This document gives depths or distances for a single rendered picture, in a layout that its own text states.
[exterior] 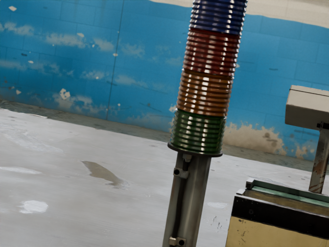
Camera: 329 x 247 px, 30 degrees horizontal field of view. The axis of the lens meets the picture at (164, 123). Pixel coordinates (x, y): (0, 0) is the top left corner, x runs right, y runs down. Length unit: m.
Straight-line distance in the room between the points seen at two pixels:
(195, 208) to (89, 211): 0.49
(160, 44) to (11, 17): 1.75
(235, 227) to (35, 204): 0.40
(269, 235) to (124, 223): 0.30
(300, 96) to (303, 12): 5.24
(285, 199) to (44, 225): 0.41
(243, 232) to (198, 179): 0.27
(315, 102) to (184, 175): 0.55
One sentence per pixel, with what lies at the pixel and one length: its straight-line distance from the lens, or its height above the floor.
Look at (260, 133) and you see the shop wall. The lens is 6.51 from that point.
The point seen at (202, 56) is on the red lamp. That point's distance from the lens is 0.66.
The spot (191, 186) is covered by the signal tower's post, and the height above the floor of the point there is 0.99.
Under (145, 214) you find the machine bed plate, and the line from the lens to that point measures 1.20.
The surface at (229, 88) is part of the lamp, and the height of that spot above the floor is 1.11.
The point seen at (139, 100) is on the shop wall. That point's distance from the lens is 6.69.
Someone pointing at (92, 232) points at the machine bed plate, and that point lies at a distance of 1.06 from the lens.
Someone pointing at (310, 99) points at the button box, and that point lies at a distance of 1.21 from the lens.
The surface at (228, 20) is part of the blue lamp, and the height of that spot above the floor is 1.18.
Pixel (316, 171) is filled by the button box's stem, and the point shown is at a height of 0.93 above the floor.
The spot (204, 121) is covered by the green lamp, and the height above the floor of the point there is 1.07.
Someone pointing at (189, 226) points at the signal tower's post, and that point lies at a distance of 0.71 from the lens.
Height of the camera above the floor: 1.17
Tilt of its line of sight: 9 degrees down
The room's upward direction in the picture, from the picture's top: 9 degrees clockwise
